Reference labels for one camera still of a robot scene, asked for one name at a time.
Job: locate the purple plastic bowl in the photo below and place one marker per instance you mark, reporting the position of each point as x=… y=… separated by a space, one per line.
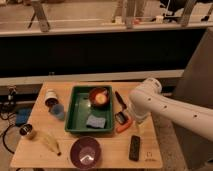
x=85 y=153

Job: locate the white brown jar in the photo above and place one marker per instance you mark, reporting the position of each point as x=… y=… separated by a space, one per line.
x=50 y=98

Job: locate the black remote control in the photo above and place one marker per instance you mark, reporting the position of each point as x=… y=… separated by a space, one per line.
x=134 y=148

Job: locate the green plastic tray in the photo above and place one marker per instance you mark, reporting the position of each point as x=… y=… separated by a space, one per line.
x=80 y=108

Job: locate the blue cloth on floor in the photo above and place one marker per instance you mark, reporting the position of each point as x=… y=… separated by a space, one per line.
x=22 y=116

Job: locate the black handled measuring scoop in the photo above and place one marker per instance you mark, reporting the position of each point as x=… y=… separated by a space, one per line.
x=120 y=116

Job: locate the blue plastic cup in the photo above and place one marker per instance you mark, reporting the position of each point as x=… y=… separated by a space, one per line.
x=58 y=111

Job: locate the red bowl with yellow food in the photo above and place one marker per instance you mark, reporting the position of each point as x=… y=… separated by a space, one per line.
x=99 y=96

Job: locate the small metal cup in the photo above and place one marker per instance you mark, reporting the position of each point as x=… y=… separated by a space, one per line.
x=27 y=131

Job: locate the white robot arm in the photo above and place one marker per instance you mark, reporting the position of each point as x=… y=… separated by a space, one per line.
x=147 y=97

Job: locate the blue-grey sponge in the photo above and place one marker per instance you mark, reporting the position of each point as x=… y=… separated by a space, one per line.
x=96 y=122

